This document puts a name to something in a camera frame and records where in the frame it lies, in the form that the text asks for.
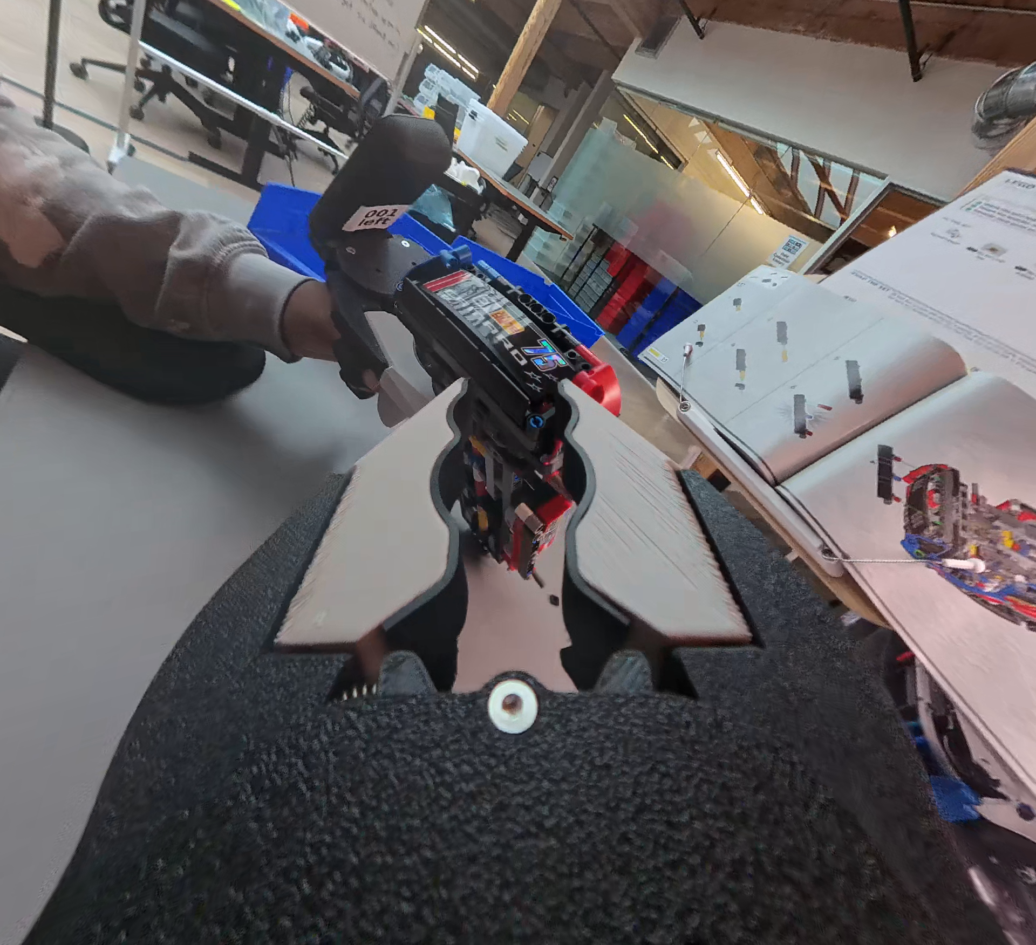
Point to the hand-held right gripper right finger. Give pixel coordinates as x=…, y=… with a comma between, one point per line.
x=647, y=548

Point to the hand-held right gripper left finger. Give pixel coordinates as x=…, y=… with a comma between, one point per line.
x=380, y=548

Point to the toy brick race car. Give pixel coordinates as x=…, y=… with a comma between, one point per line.
x=502, y=338

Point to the instruction booklet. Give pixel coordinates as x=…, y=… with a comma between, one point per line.
x=874, y=362

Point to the person's left forearm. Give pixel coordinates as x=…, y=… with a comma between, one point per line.
x=146, y=257

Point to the grey desk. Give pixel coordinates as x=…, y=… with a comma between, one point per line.
x=121, y=557

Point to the person's left hand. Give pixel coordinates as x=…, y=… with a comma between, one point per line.
x=312, y=322

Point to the black office chair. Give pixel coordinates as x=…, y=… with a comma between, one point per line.
x=344, y=120
x=154, y=47

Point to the white plastic storage box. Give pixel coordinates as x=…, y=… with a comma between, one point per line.
x=490, y=136

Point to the blue plastic bin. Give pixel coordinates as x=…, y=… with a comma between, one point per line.
x=279, y=229

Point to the wooden book stand white base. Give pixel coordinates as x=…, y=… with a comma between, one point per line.
x=749, y=473

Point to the wooden top work table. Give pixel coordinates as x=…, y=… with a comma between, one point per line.
x=259, y=39

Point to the red blue parts drawers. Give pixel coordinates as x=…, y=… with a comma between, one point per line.
x=639, y=290

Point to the black tripod pole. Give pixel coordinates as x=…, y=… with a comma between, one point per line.
x=55, y=14

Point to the black toy set box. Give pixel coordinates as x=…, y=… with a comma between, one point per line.
x=959, y=799

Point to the white printed paper sheet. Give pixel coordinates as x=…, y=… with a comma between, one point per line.
x=971, y=265

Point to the wooden support post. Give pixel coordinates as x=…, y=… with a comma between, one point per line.
x=534, y=31

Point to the silver air duct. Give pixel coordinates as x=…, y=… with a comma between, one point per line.
x=1004, y=103

